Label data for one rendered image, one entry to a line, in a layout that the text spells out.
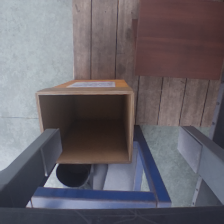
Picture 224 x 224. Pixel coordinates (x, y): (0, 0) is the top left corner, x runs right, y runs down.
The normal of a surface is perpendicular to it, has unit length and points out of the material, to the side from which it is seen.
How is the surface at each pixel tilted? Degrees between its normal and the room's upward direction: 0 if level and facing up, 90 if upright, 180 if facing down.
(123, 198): 90
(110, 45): 0
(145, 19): 0
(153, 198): 90
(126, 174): 0
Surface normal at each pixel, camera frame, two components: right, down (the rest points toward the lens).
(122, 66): -0.01, 0.29
